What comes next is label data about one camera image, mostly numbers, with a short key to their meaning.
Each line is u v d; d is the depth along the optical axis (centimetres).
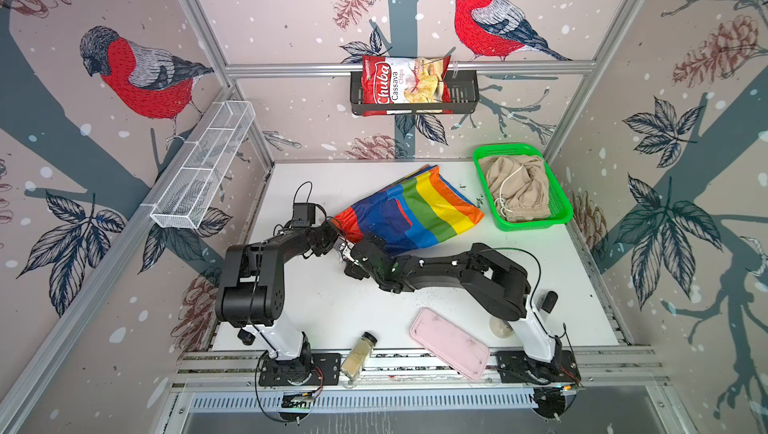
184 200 71
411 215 104
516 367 73
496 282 52
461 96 95
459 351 75
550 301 80
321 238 83
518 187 103
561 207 97
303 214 78
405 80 88
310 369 73
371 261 69
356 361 72
